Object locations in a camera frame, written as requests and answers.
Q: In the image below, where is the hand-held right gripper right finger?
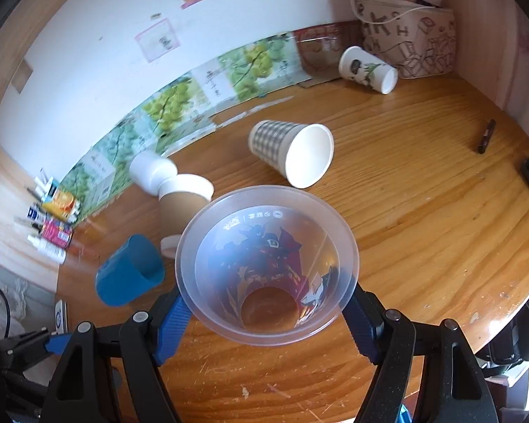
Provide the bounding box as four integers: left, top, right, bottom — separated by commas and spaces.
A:
341, 286, 500, 423

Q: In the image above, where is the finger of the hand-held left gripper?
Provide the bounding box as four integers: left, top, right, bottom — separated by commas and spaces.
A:
0, 327, 72, 363

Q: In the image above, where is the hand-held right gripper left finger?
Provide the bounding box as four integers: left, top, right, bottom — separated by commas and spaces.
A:
39, 288, 193, 423

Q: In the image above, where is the clear printed plastic cup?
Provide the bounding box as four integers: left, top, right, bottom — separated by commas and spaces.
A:
175, 186, 360, 347

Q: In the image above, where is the blue plastic cup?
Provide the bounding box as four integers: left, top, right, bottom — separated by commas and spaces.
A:
95, 234, 165, 307

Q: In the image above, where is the brown paper cup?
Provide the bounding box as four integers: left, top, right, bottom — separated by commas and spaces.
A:
158, 174, 215, 260

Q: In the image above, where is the checkered paper cup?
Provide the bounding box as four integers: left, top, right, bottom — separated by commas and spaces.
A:
248, 120, 335, 189

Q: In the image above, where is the white plant print paper cup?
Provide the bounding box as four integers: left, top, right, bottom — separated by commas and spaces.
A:
339, 46, 399, 95

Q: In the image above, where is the small white device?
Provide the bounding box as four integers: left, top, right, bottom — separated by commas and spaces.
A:
53, 300, 69, 334

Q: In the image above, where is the grey patterned cloth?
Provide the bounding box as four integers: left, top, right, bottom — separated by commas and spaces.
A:
0, 268, 59, 341

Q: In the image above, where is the row of cosmetic tubes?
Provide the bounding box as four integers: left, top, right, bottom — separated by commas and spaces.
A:
13, 167, 83, 266

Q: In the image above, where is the white plastic bottle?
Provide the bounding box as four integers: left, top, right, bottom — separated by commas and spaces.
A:
129, 150, 178, 196

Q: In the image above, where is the black backpack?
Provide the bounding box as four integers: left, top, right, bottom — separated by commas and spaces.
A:
475, 286, 529, 376

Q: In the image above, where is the grape print cardboard box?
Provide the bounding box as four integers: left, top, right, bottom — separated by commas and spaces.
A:
59, 32, 301, 226

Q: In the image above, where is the black marker pen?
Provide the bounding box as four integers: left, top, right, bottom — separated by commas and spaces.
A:
475, 119, 497, 155

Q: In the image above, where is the red-brown printed cardboard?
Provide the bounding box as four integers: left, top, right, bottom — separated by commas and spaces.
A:
293, 21, 363, 76

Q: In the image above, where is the beige patterned bag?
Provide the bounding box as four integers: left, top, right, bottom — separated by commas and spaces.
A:
355, 0, 458, 80

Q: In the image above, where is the black cable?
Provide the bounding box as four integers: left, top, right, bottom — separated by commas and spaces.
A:
0, 280, 20, 336

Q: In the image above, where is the pink framed wall sticker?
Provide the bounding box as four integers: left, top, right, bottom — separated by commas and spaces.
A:
134, 18, 178, 64

